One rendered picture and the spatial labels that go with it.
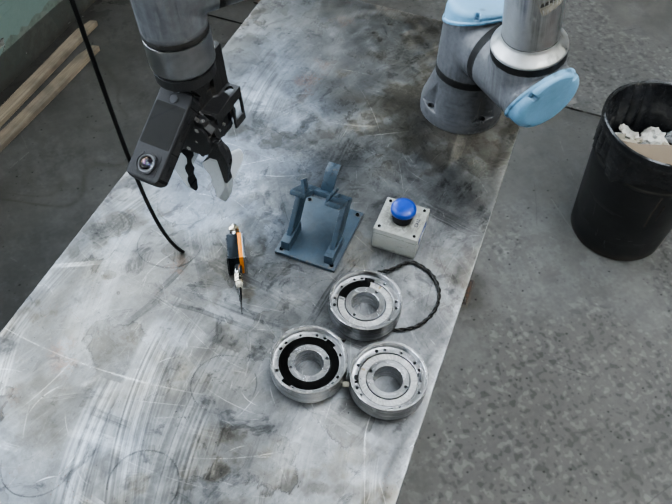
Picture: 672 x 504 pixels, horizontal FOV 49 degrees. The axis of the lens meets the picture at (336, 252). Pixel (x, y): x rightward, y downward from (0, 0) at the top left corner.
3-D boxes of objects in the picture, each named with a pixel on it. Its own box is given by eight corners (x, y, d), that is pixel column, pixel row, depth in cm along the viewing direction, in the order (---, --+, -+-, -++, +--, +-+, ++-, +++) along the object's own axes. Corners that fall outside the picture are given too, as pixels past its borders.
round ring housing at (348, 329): (395, 350, 105) (397, 335, 102) (322, 338, 106) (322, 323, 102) (403, 291, 111) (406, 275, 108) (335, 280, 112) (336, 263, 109)
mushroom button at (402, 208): (409, 239, 114) (412, 218, 110) (384, 232, 115) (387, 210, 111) (416, 221, 117) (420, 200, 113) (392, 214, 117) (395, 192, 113)
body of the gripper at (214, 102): (248, 122, 95) (234, 45, 86) (214, 166, 91) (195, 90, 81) (199, 106, 98) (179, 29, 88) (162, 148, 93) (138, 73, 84)
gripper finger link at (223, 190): (260, 180, 101) (240, 128, 94) (238, 210, 98) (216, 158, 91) (241, 176, 102) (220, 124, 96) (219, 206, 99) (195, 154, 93)
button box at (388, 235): (414, 259, 115) (418, 239, 111) (371, 246, 116) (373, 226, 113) (428, 222, 120) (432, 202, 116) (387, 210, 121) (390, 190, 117)
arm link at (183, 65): (185, 60, 78) (122, 41, 80) (194, 93, 81) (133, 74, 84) (222, 19, 82) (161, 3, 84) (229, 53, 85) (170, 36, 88)
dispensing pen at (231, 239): (230, 306, 104) (223, 216, 114) (233, 322, 107) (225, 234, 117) (246, 304, 104) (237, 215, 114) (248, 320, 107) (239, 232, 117)
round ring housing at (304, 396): (309, 423, 98) (309, 409, 94) (255, 373, 102) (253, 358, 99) (362, 372, 103) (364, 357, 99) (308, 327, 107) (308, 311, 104)
